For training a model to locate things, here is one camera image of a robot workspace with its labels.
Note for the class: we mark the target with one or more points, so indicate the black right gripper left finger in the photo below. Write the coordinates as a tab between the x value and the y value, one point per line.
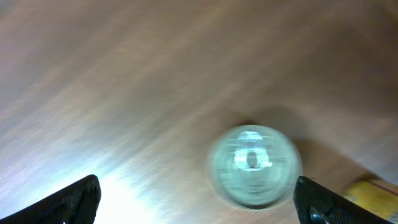
74	204

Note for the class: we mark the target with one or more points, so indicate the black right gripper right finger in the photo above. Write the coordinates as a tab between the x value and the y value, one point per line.
315	204

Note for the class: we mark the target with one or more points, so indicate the silver tin can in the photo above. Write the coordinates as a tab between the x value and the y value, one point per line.
253	167

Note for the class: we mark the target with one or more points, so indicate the yellow capped bottle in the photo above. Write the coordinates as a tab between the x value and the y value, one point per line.
376	196

